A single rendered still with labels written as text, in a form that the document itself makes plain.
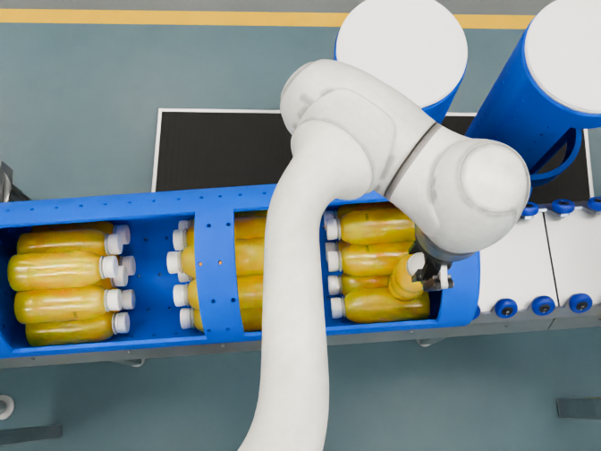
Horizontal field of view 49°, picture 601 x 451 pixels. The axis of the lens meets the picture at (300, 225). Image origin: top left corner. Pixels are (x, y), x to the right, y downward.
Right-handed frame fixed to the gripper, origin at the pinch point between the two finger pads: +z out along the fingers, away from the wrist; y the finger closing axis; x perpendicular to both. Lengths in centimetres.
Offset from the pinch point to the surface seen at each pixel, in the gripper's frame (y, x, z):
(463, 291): -4.0, -7.7, 7.8
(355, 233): 9.1, 8.7, 15.3
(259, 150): 65, 30, 113
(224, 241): 6.4, 31.3, 4.1
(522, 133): 37, -35, 43
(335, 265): 4.3, 12.5, 20.4
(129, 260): 9, 53, 26
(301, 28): 120, 12, 128
